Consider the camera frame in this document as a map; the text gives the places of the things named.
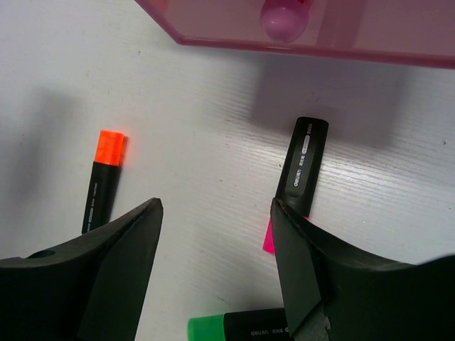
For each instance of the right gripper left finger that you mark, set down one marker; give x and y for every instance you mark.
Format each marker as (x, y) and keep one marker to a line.
(89, 288)

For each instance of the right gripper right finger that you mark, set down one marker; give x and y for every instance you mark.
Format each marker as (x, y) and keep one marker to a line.
(333, 290)

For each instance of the orange cap highlighter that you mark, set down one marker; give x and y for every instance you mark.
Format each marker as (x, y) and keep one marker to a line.
(104, 178)

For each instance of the pink small drawer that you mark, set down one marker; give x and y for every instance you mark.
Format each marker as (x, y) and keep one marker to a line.
(402, 32)

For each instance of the green cap highlighter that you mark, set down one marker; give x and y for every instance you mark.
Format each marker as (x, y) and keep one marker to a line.
(253, 325)

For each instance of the pink cap highlighter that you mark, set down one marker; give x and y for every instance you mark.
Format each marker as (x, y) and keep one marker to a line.
(300, 171)

